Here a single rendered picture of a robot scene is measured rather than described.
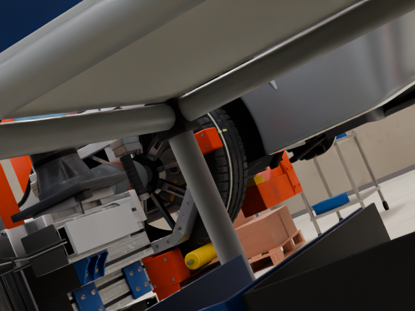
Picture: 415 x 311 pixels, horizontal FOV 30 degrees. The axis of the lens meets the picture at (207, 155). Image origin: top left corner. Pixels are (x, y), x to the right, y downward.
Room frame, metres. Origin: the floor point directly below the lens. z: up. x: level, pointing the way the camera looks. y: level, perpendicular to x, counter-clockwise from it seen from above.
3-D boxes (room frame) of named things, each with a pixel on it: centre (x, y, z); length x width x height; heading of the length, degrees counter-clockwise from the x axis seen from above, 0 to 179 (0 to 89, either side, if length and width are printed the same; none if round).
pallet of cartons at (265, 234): (7.41, -0.05, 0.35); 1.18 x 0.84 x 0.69; 158
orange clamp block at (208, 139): (2.50, 0.00, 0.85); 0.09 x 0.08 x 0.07; 64
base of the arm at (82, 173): (1.95, 0.36, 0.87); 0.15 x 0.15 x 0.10
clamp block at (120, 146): (2.37, 0.22, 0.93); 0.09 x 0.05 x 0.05; 154
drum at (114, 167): (2.57, 0.31, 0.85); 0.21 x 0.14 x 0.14; 154
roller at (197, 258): (2.67, 0.13, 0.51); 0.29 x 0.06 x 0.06; 154
